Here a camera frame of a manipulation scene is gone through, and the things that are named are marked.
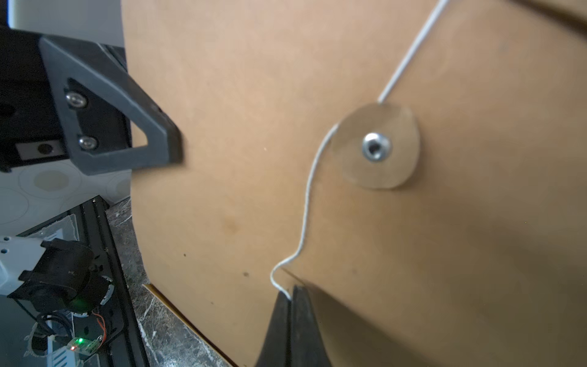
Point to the kraft file bag stack top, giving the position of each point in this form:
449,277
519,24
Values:
171,339

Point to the kraft file bag stack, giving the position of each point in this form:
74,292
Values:
418,166
171,339

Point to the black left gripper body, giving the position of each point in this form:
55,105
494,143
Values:
31,131

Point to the kraft file bag stack bottom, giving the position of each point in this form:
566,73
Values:
418,166

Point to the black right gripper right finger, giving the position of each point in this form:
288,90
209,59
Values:
306,344

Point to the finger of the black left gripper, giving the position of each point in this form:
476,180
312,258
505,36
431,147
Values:
109,123

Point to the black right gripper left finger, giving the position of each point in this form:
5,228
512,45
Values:
275,351

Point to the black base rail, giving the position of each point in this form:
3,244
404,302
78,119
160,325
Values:
114,323

